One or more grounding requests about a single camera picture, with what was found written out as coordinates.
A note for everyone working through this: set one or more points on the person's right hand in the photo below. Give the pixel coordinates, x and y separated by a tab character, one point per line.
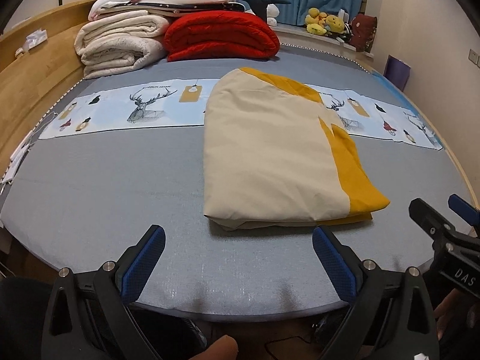
452	315

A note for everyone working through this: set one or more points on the person's leg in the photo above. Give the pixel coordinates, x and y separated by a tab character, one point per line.
217	349

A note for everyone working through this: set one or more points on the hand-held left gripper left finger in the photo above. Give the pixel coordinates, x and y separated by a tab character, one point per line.
144	262

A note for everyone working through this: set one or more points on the light blue printed cloth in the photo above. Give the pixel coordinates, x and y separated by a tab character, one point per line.
112	108

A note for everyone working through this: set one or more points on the red folded blanket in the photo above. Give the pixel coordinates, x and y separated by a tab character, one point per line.
221	37

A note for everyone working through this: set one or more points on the cream folded quilt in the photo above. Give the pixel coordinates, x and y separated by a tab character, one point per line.
116	45

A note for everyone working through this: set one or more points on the navy patterned folded cloth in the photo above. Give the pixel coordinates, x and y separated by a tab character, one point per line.
195	7

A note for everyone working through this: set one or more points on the white plush toy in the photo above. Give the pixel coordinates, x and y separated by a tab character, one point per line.
272	11

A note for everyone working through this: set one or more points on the dark red bag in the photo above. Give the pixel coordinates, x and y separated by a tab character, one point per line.
363	32

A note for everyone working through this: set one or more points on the wooden headboard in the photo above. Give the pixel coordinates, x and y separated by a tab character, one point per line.
33	78

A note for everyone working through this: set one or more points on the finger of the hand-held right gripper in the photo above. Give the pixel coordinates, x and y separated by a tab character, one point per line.
463	210
425	217

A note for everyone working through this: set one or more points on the tissue packet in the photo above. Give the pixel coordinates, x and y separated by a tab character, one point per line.
36	38

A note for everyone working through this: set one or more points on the beige and yellow hooded jacket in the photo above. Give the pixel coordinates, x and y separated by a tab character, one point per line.
262	150

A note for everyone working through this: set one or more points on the yellow plush toy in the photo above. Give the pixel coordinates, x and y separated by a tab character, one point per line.
314	20
335	24

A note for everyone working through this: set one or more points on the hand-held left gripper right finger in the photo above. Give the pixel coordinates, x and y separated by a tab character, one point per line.
333	262

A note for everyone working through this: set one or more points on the purple paper bag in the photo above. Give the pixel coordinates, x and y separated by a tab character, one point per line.
398	73

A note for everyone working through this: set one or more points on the wall switch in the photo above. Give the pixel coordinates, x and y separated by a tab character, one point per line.
474	57

